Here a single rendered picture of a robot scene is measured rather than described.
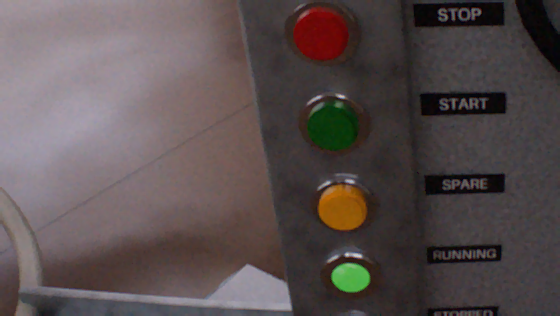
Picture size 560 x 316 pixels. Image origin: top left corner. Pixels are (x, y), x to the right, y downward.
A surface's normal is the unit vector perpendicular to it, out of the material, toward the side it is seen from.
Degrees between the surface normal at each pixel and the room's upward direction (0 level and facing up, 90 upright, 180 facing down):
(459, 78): 90
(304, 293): 90
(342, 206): 90
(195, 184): 0
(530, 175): 90
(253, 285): 0
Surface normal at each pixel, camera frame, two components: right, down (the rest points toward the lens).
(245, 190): -0.14, -0.83
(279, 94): -0.16, 0.55
